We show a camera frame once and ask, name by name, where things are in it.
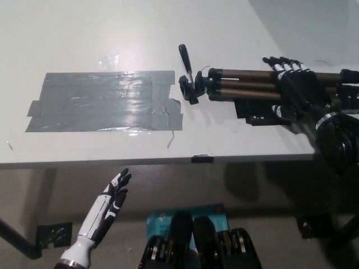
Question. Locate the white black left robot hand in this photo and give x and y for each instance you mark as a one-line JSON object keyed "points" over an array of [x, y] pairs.
{"points": [[103, 210]]}

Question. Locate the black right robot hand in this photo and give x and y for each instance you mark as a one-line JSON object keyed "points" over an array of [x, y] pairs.
{"points": [[300, 92]]}

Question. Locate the black bronze camera tripod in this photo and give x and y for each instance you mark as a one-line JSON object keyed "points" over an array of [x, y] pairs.
{"points": [[246, 84]]}

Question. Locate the black tape patch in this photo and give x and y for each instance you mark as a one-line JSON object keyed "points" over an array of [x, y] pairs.
{"points": [[252, 115]]}

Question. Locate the teal printed box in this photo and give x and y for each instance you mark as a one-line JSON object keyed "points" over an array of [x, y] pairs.
{"points": [[162, 221]]}

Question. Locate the black table leg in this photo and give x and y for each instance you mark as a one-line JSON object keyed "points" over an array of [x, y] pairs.
{"points": [[16, 238]]}

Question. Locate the small black tape strip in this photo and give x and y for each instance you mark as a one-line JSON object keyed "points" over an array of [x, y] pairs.
{"points": [[202, 159]]}

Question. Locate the grey duct tape patch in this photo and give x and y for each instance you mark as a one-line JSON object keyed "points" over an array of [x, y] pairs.
{"points": [[112, 103]]}

